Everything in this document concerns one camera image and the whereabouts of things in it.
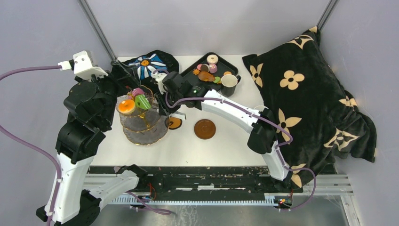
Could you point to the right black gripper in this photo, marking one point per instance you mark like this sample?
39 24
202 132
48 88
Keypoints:
170 104

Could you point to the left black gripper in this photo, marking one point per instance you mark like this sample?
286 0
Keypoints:
118 76

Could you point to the green cake slice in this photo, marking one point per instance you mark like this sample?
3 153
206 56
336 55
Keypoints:
142 102

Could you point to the orange donut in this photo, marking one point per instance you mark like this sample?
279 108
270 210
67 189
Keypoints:
126 106

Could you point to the metal tongs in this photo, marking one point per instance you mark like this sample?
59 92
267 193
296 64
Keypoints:
179 115

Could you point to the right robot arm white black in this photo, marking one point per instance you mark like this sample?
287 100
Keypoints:
263 136

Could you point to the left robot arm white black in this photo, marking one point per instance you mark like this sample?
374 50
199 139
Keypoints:
70 204

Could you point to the black flower-print cloth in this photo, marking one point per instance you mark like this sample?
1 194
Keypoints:
151 61

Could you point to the orange black round coaster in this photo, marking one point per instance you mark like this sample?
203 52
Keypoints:
174 123

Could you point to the orange flower cookie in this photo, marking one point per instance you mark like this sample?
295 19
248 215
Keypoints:
196 72

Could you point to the black serving tray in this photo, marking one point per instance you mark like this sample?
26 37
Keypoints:
222 66

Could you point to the brown round coaster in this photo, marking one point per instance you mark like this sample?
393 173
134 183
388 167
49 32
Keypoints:
204 129

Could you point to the pink frosted cupcake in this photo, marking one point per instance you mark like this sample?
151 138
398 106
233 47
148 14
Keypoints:
212 68

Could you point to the green macaron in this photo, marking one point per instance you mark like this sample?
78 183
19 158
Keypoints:
217 80

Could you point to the black paper cup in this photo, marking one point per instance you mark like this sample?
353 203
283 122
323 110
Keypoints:
229 83

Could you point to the black floral blanket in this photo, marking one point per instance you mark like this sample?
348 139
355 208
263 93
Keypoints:
318 118

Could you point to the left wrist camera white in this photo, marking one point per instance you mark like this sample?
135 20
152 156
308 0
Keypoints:
83 66

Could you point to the white ring donut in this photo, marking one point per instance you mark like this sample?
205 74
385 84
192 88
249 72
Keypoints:
212 59

